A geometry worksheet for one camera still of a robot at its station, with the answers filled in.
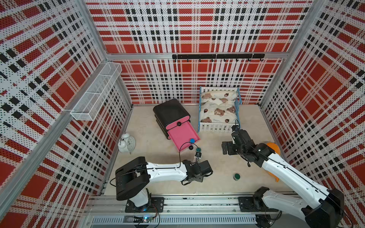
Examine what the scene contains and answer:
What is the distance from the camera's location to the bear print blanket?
1040 mm

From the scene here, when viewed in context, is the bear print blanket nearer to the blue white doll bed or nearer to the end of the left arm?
the blue white doll bed

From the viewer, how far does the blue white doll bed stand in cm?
103
